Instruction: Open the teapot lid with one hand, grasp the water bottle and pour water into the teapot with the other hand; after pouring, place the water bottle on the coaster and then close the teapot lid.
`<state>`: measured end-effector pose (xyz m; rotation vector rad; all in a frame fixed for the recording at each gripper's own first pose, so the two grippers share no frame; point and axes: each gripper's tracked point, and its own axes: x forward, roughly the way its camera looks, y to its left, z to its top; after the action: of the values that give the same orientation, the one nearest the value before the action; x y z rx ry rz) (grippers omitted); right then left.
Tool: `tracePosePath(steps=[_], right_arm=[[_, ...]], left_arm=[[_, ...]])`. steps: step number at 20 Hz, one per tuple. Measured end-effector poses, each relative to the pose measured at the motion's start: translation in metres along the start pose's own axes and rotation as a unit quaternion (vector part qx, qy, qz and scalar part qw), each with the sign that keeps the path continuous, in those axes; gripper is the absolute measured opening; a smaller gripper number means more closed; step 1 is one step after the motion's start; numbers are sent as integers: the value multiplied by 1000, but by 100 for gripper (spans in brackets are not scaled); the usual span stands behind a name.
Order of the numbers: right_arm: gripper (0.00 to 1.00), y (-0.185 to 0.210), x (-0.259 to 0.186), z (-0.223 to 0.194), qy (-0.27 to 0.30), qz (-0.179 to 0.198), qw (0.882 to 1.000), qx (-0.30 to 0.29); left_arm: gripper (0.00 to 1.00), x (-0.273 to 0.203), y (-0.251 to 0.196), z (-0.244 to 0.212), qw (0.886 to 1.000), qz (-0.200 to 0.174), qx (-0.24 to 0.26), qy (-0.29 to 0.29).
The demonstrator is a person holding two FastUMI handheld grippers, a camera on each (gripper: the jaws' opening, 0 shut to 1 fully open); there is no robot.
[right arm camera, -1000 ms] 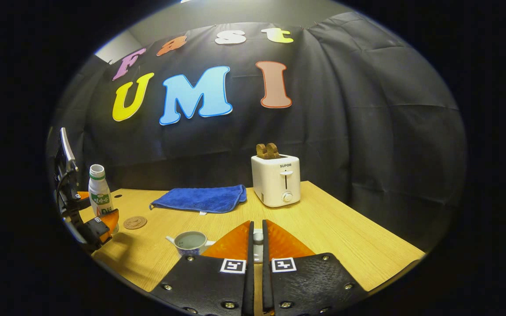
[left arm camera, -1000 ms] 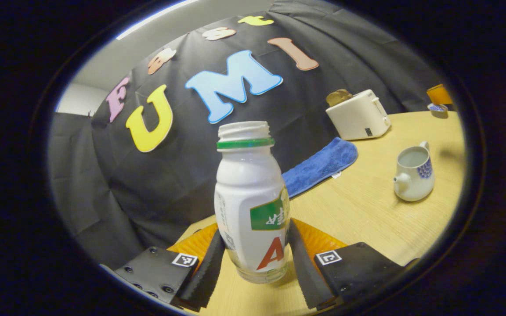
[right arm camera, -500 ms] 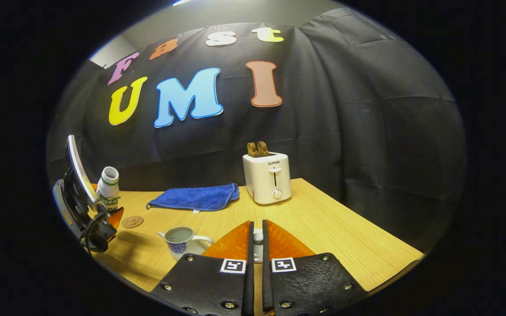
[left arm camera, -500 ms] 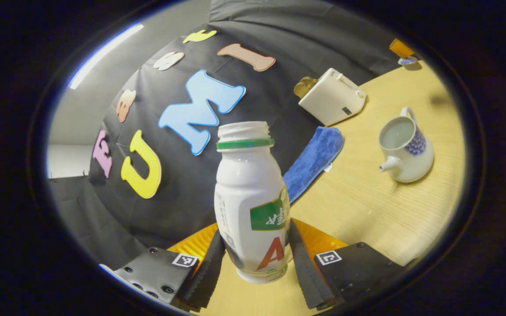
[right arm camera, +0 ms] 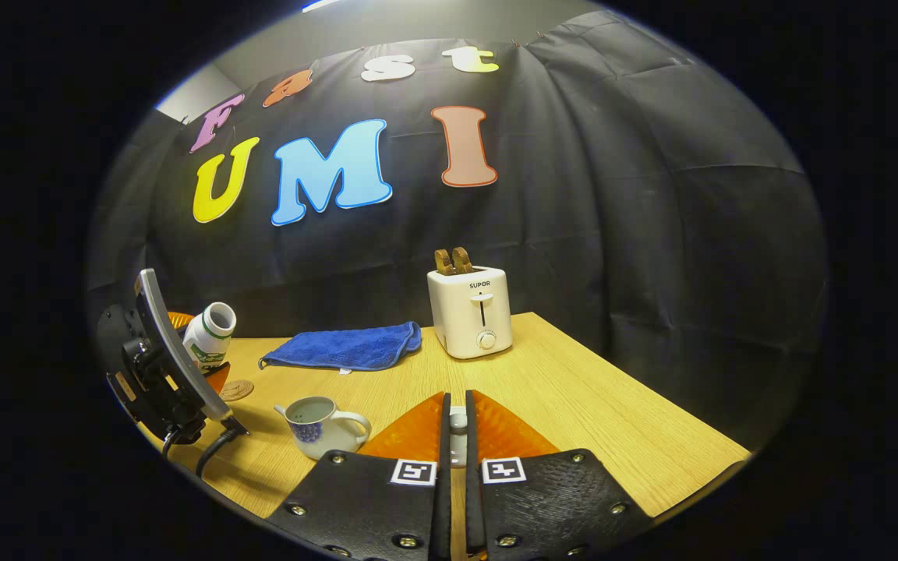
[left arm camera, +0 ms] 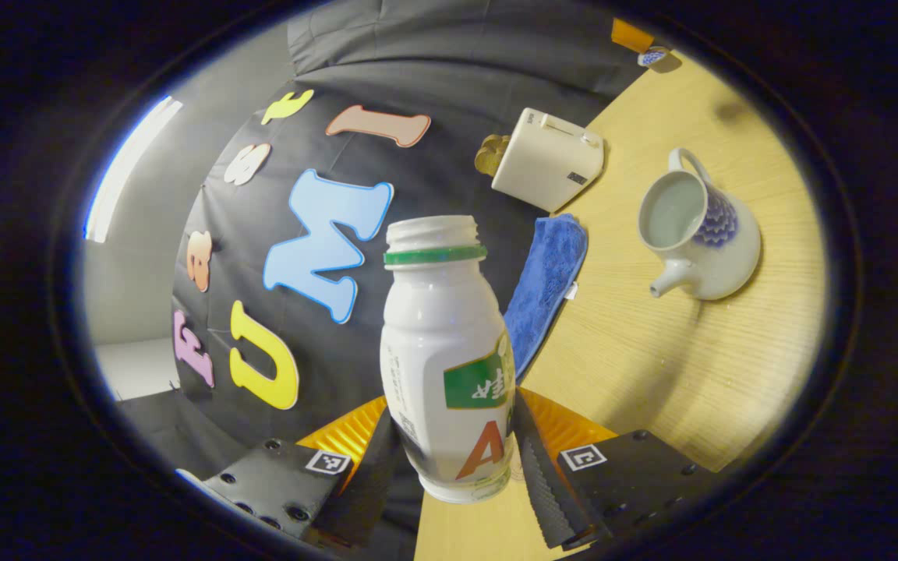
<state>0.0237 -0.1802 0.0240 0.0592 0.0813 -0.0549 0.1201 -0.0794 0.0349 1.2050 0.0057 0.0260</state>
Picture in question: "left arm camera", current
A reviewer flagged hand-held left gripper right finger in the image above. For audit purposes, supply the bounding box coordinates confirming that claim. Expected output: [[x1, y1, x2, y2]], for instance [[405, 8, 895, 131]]
[[511, 387, 734, 551]]

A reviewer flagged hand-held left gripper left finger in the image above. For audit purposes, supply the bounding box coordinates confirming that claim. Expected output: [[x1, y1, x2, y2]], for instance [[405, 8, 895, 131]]
[[176, 395, 403, 554]]

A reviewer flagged white water bottle green label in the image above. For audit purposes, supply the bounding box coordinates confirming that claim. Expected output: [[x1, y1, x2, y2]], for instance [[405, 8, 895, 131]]
[[380, 215, 518, 504]]

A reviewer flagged white blue-patterned teacup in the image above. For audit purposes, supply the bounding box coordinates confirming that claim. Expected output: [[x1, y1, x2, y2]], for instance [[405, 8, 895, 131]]
[[637, 147, 762, 302]]

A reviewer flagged white toaster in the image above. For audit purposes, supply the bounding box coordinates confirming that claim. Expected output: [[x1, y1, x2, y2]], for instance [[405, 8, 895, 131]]
[[491, 108, 606, 213]]

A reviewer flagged blue towel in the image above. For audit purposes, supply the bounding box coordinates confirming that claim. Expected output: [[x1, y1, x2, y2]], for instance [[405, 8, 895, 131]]
[[502, 213, 589, 383]]

